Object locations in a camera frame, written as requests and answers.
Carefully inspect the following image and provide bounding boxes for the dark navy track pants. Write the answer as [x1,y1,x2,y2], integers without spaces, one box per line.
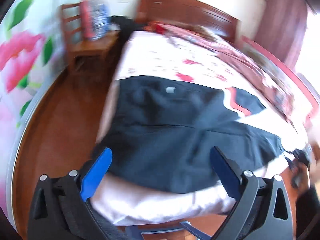
[92,76,284,194]

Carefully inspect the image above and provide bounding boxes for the right forearm black sleeve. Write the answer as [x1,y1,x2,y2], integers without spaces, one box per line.
[296,186,320,239]

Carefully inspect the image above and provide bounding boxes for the black clothing pile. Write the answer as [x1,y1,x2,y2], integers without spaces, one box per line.
[110,16,146,42]

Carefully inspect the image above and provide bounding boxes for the person right hand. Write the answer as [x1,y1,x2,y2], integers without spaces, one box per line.
[295,139,320,193]

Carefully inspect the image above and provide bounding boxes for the red checked patterned blanket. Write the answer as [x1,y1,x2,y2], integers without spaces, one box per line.
[143,21,300,127]

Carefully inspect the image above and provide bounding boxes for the maroon curtain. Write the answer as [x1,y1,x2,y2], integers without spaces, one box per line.
[254,0,308,70]

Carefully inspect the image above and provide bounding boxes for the wooden chair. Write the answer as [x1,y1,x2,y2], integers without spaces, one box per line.
[60,2,119,79]

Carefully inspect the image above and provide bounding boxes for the bed with white floral sheet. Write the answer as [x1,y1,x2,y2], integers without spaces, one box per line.
[90,25,312,226]

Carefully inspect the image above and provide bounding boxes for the floral sliding wardrobe door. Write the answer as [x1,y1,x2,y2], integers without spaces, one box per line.
[1,0,63,216]

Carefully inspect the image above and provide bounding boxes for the bagged blue red clothes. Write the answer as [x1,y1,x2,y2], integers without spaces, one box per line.
[80,0,110,41]

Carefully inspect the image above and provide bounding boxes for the dark wooden headboard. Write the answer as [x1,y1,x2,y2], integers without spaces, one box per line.
[135,0,239,43]

